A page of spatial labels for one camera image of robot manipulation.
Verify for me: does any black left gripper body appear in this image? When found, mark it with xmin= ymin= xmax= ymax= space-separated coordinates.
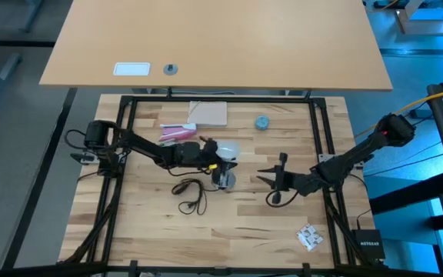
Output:
xmin=195 ymin=138 xmax=223 ymax=172

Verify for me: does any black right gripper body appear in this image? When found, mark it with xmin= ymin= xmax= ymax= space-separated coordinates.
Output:
xmin=276 ymin=152 xmax=304 ymax=194

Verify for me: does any chrome lamp base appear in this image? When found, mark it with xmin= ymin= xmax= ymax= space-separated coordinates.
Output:
xmin=211 ymin=169 xmax=237 ymax=192

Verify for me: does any white light bulb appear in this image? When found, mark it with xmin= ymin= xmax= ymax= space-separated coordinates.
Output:
xmin=215 ymin=139 xmax=241 ymax=162

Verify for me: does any black lamp power cord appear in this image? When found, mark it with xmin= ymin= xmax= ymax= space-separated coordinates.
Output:
xmin=171 ymin=177 xmax=217 ymax=216

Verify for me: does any pink and white case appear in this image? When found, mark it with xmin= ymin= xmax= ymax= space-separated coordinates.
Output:
xmin=158 ymin=122 xmax=198 ymax=142

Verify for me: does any small blue round cap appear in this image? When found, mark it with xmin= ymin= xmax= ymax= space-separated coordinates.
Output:
xmin=255 ymin=115 xmax=271 ymax=131

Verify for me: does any white patterned card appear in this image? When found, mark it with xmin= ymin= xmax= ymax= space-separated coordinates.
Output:
xmin=296 ymin=223 xmax=325 ymax=252

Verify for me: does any light wood desk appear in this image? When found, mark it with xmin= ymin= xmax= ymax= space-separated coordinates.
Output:
xmin=38 ymin=0 xmax=395 ymax=92

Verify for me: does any white rectangular desk plate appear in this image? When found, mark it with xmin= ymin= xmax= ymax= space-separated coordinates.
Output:
xmin=112 ymin=62 xmax=152 ymax=77

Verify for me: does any black side table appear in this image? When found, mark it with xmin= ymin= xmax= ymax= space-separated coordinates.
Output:
xmin=369 ymin=75 xmax=443 ymax=277

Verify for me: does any black floor beam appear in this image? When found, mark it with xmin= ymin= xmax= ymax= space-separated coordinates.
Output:
xmin=0 ymin=87 xmax=78 ymax=270

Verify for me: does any black metal table frame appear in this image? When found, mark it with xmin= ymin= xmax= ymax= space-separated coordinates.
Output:
xmin=58 ymin=94 xmax=388 ymax=277

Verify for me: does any black Netgear network switch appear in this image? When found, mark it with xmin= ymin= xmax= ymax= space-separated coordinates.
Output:
xmin=351 ymin=229 xmax=386 ymax=261

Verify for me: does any black floor cable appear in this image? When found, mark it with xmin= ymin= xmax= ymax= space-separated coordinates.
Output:
xmin=363 ymin=115 xmax=443 ymax=179

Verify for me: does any yellow cable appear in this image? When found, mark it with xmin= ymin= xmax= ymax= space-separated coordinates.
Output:
xmin=354 ymin=85 xmax=443 ymax=139

